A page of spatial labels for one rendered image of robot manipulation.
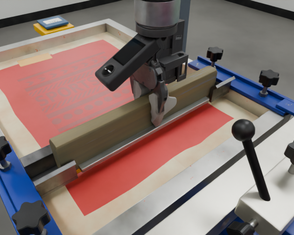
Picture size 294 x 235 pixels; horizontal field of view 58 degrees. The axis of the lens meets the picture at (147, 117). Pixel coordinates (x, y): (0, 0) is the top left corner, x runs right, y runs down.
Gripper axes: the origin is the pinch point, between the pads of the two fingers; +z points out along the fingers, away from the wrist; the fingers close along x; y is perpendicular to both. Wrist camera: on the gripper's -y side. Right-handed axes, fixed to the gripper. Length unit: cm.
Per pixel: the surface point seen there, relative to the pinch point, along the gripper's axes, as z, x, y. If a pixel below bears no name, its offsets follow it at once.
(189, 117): 5.3, -1.5, 12.2
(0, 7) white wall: 75, 368, 50
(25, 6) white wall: 80, 368, 82
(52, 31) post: 5, 72, 9
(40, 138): 5.3, 14.4, -19.2
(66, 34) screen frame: 2, 57, 8
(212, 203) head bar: -3.3, -23.6, -7.2
